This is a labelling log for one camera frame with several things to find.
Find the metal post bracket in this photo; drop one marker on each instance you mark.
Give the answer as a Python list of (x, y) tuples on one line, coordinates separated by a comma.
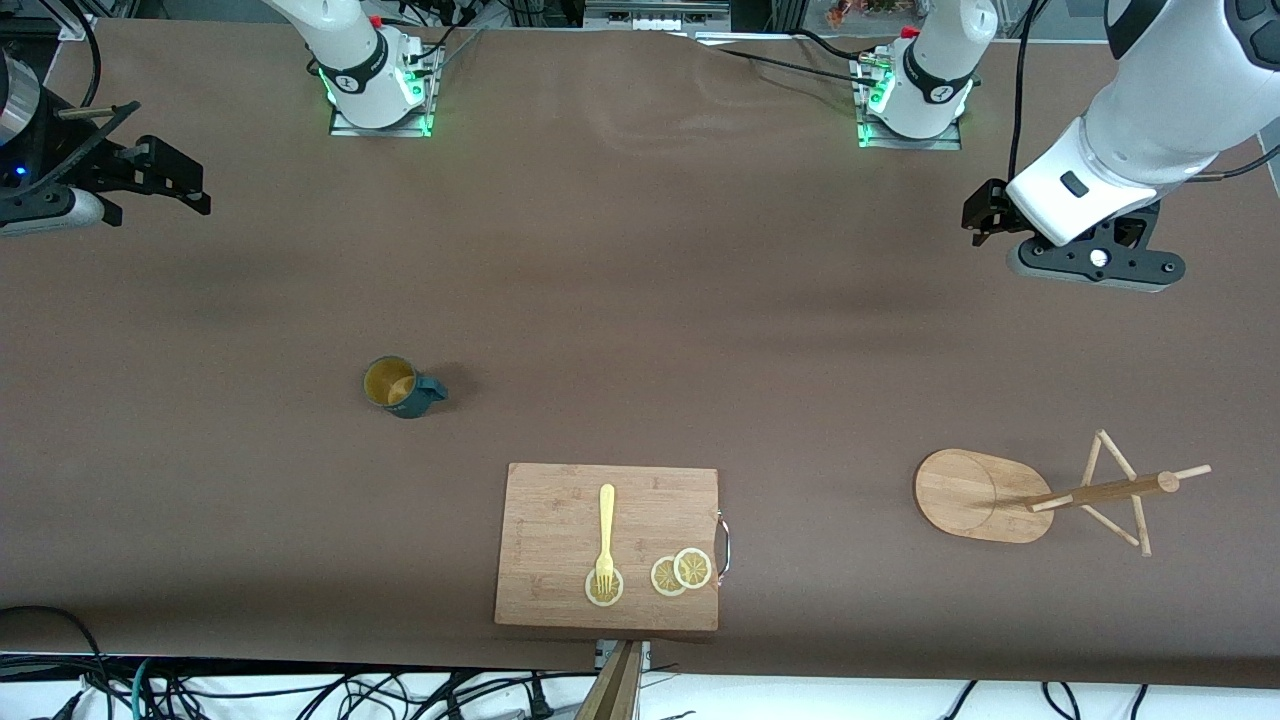
[(645, 652)]

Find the lemon slice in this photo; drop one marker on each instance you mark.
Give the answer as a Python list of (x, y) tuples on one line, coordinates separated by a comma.
[(592, 595), (693, 567), (662, 578)]

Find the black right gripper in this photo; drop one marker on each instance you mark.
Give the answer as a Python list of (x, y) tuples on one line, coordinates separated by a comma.
[(92, 167)]

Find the bamboo cutting board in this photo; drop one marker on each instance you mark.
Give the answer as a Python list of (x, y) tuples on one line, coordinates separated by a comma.
[(560, 540)]

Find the wooden mug rack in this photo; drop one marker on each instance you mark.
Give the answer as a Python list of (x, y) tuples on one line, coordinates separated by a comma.
[(965, 495)]

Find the teal ribbed mug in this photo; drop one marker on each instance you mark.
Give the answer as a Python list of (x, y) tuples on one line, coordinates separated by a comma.
[(400, 388)]

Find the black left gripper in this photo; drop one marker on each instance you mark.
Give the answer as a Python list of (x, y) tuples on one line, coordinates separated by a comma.
[(987, 212)]

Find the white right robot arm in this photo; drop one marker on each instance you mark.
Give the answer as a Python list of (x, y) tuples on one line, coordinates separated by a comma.
[(350, 50)]

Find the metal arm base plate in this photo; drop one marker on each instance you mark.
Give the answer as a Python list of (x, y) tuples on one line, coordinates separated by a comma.
[(865, 135), (425, 100)]

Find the yellow plastic fork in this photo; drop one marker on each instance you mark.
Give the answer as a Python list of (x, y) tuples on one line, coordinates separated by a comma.
[(606, 520)]

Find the wooden camera post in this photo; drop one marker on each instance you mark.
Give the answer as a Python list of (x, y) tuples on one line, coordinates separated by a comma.
[(615, 692)]

